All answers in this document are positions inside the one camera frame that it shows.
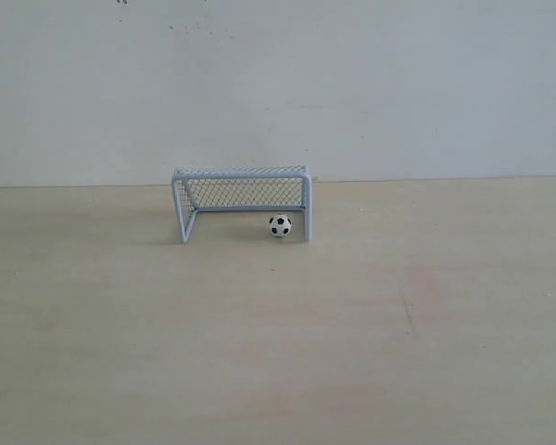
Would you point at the black and white soccer ball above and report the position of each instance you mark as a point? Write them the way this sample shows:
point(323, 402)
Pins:
point(280, 225)

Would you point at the small white soccer goal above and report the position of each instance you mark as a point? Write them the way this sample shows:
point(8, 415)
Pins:
point(246, 189)

